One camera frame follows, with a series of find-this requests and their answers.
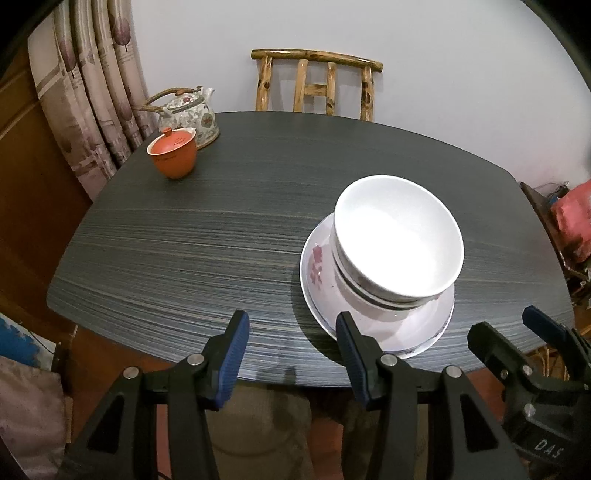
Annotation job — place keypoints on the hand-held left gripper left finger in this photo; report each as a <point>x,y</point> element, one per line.
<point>231,364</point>

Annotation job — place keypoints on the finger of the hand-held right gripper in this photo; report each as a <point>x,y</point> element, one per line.
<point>498,350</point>
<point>540,318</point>

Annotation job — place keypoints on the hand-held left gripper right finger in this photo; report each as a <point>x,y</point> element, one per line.
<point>353,364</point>

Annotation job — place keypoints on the white plate pink flowers blue rim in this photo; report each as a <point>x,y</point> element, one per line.
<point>397,337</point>

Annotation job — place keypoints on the white bowl dark floral pattern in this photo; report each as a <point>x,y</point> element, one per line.
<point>355,286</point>

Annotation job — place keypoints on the large white plate purple flowers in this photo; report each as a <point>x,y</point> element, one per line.
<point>304,277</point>

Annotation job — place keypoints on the white bowl pink patterned outside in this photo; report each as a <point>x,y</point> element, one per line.
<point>397,240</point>

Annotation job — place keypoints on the rattan chair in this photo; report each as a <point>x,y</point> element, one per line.
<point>547,362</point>

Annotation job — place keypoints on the person's olive trousers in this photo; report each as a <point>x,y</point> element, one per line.
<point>263,429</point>

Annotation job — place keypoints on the red bag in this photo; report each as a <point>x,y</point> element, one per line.
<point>575,217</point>

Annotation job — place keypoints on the dark wooden furniture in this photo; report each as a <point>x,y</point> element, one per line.
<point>538,207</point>

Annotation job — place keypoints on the grey pink cloth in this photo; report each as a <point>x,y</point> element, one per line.
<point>27,415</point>

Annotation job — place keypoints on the blue bag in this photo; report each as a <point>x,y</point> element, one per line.
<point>18,344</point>

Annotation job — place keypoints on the orange lidded teacup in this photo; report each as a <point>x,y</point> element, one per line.
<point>171,157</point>

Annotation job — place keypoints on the floral ceramic teapot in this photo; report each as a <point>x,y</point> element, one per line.
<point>189,115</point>

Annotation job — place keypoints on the brown wooden door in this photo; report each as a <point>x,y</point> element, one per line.
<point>27,184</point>

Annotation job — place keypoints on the bamboo chair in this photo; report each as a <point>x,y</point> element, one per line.
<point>318,87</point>

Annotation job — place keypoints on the beige patterned curtain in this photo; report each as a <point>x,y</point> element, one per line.
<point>92,92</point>

